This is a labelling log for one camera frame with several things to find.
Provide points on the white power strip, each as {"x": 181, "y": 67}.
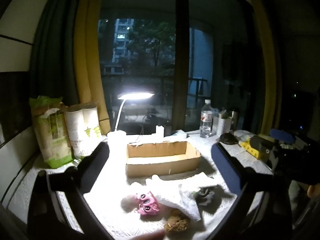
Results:
{"x": 180, "y": 134}

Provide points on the white cloth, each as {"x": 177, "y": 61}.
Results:
{"x": 182, "y": 196}

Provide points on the white paper cup pack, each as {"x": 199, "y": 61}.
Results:
{"x": 82, "y": 132}

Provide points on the green paper cup pack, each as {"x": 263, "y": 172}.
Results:
{"x": 52, "y": 140}

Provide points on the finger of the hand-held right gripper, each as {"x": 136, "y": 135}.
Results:
{"x": 282, "y": 135}
{"x": 261, "y": 143}

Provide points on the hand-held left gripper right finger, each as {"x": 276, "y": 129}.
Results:
{"x": 221, "y": 155}

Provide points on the clear water bottle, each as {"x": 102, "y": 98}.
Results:
{"x": 206, "y": 122}

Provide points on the green curtain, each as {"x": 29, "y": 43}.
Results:
{"x": 55, "y": 42}

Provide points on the grey beaded sock pair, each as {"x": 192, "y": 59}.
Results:
{"x": 206, "y": 195}

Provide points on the white perforated holder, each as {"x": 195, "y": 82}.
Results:
{"x": 221, "y": 125}

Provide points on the dark round object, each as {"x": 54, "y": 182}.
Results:
{"x": 227, "y": 138}

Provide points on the white charger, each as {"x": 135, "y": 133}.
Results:
{"x": 160, "y": 131}

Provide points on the cardboard box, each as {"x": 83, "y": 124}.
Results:
{"x": 162, "y": 165}

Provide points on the brown fuzzy ball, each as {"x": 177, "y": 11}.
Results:
{"x": 177, "y": 222}

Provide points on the yellow curtain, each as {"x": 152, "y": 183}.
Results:
{"x": 267, "y": 67}
{"x": 87, "y": 67}

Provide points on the person's right hand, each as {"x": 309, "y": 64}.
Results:
{"x": 313, "y": 191}

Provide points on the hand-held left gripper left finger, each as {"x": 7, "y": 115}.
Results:
{"x": 100, "y": 152}

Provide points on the yellow sponge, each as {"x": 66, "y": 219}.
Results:
{"x": 247, "y": 148}

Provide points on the pink plush animal socks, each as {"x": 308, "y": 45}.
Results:
{"x": 147, "y": 203}

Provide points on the white desk lamp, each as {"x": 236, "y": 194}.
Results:
{"x": 136, "y": 95}

